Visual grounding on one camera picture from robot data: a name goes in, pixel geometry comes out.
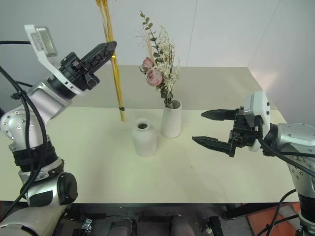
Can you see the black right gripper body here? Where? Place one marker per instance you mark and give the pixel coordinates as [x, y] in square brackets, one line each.
[243, 135]

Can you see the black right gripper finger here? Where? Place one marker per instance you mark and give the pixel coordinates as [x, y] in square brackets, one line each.
[221, 115]
[214, 145]

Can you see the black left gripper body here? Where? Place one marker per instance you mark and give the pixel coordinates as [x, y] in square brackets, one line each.
[73, 71]

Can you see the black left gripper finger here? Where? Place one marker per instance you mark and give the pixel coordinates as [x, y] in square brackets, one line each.
[98, 51]
[101, 62]

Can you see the yellow dried wheat bouquet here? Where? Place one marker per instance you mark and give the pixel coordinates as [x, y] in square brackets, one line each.
[116, 73]

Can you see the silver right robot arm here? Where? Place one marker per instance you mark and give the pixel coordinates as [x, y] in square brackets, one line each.
[295, 137]

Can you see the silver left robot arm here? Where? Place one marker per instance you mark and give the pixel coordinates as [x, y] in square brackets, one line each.
[37, 98]

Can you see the white cylinder vase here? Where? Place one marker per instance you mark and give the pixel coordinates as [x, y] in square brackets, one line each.
[171, 123]

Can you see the pink rose dried bouquet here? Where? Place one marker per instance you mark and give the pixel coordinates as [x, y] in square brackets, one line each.
[153, 76]

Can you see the white bottle-shaped vase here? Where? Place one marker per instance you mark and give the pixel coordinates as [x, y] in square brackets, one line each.
[144, 143]

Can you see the dark rounded shape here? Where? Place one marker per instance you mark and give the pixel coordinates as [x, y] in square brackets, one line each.
[123, 227]

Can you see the silver metal clamp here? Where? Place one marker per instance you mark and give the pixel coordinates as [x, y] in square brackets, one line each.
[87, 224]

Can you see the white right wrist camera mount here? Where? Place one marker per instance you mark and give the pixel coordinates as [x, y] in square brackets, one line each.
[262, 103]

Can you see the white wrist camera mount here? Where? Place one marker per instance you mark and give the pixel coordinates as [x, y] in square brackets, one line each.
[262, 103]
[40, 52]

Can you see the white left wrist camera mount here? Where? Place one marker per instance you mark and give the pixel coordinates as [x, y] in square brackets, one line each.
[40, 52]

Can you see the black table frame bar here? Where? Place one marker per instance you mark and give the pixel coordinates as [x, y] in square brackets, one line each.
[258, 210]

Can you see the black bracket under table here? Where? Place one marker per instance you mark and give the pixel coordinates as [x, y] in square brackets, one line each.
[214, 226]

